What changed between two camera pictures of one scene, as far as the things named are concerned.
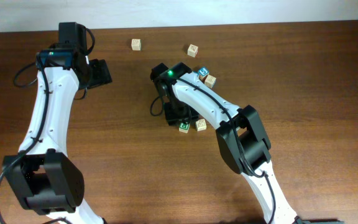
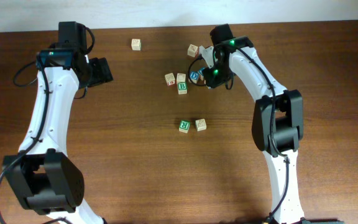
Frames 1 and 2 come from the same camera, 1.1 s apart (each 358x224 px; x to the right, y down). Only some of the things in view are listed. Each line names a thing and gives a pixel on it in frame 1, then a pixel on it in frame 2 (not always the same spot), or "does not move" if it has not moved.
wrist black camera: (73, 35) does not move
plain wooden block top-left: (136, 44) does not move
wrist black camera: (156, 71) → (222, 39)
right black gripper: (173, 119) → (212, 82)
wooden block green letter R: (184, 127) does not move
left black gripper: (102, 74) does not move
